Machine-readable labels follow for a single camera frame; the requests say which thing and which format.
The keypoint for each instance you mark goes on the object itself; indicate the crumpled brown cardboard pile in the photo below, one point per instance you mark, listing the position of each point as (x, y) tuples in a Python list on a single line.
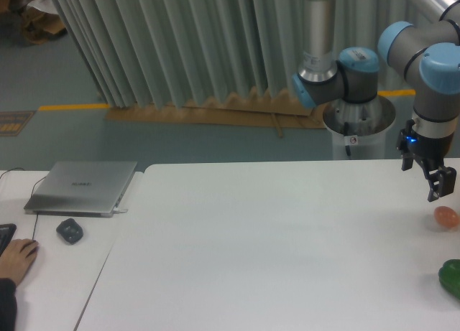
[(37, 21)]

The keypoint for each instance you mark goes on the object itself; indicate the brown cardboard floor sheet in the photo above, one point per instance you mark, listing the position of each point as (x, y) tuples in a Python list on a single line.
[(279, 112)]

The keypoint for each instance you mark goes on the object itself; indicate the black round controller device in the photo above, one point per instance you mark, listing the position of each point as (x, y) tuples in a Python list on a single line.
[(70, 231)]

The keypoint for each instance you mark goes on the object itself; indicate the green bell pepper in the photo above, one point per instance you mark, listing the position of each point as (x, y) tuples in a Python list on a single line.
[(448, 276)]

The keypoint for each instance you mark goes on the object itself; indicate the silver closed laptop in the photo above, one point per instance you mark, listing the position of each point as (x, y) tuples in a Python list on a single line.
[(82, 188)]

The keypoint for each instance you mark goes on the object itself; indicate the black keyboard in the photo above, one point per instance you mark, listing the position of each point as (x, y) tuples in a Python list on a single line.
[(7, 232)]

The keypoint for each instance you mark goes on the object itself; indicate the brown egg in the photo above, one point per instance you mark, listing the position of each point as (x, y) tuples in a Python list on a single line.
[(446, 217)]

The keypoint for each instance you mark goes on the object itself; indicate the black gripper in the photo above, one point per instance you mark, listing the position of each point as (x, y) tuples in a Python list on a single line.
[(429, 153)]

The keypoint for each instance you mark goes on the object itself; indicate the person's bare hand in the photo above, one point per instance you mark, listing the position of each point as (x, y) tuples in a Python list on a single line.
[(17, 259)]

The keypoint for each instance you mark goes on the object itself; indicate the dark sleeved forearm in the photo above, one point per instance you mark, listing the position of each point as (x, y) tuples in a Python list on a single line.
[(8, 305)]

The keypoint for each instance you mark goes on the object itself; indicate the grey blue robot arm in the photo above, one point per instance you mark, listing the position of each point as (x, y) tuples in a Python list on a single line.
[(427, 60)]

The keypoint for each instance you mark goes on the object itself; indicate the grey pleated curtain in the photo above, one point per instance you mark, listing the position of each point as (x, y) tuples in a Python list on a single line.
[(171, 51)]

